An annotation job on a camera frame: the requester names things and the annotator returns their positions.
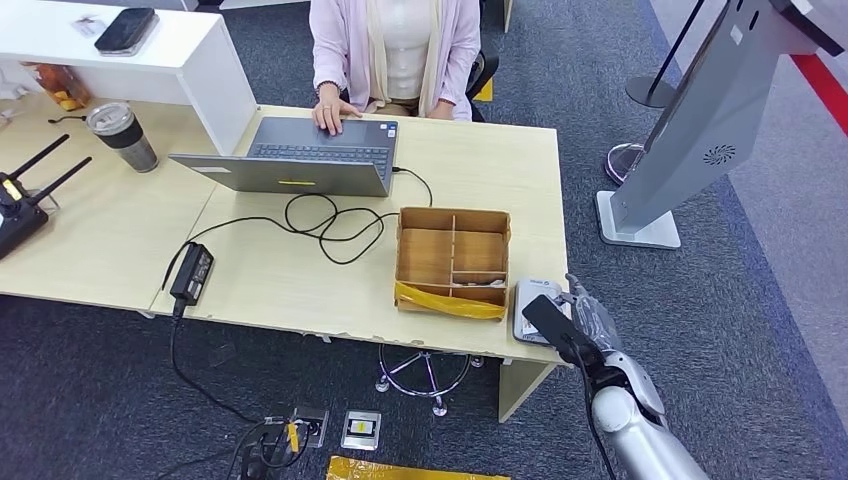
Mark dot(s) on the person's right hand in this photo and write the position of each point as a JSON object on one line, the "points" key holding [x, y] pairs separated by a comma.
{"points": [[331, 118]]}

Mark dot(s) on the person's left hand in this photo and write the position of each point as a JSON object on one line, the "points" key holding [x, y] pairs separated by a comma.
{"points": [[442, 110]]}

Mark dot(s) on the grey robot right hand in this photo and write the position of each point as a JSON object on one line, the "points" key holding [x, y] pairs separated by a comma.
{"points": [[596, 328]]}

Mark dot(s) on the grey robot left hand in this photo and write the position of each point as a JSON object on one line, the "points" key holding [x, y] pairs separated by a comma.
{"points": [[264, 457]]}

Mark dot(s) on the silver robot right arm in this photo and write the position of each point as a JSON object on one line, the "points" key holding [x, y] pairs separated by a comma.
{"points": [[636, 437]]}

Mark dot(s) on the white card reader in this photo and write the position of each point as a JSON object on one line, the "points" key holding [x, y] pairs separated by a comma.
{"points": [[530, 291]]}

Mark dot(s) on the person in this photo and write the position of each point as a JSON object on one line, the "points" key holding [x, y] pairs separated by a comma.
{"points": [[397, 46]]}

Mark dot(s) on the white card stack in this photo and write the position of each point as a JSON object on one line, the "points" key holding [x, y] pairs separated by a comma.
{"points": [[484, 283]]}

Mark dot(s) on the black office chair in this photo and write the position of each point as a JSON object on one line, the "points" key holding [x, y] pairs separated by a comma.
{"points": [[482, 73]]}

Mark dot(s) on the grey laptop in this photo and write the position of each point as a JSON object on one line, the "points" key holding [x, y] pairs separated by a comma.
{"points": [[318, 175]]}

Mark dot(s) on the steel floor socket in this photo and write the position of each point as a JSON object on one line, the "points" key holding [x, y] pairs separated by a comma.
{"points": [[312, 424]]}

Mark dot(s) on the steel floor box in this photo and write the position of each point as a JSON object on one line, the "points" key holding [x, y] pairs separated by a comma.
{"points": [[362, 429]]}

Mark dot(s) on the yellow tape sheet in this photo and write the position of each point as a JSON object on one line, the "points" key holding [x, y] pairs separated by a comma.
{"points": [[397, 470]]}

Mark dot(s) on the wooden divided box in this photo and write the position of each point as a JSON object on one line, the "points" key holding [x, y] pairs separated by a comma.
{"points": [[424, 255]]}

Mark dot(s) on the white desk shelf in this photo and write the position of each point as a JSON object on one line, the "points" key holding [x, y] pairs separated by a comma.
{"points": [[185, 60]]}

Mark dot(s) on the chrome stanchion base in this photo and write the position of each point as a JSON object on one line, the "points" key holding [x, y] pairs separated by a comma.
{"points": [[623, 164]]}

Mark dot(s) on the chrome stool base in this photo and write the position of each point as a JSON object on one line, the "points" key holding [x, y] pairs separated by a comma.
{"points": [[430, 391]]}

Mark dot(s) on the black power adapter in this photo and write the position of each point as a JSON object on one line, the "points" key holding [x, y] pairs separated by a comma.
{"points": [[192, 273]]}

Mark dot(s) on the steel tumbler with lid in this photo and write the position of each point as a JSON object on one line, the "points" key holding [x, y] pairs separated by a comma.
{"points": [[128, 142]]}

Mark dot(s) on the black phone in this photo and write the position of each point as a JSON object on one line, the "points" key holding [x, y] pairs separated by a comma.
{"points": [[126, 30]]}

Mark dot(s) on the silver kiosk stand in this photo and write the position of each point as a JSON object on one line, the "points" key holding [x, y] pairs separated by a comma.
{"points": [[715, 99]]}

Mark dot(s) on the clear plastic wrapper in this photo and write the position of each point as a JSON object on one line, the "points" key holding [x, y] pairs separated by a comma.
{"points": [[88, 25]]}

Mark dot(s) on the orange snack bag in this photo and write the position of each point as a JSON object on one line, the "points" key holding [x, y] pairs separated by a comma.
{"points": [[61, 86]]}

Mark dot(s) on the black router with antennas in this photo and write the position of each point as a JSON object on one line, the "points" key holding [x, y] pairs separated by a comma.
{"points": [[18, 218]]}

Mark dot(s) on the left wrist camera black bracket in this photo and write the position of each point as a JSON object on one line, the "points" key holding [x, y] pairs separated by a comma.
{"points": [[275, 424]]}

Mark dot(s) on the wrist camera black bracket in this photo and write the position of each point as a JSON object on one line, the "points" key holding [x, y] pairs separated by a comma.
{"points": [[553, 324], [275, 424]]}

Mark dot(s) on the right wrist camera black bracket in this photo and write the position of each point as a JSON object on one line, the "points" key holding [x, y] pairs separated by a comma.
{"points": [[553, 324]]}

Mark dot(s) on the black stanchion post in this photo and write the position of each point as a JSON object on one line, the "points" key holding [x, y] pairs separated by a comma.
{"points": [[652, 91]]}

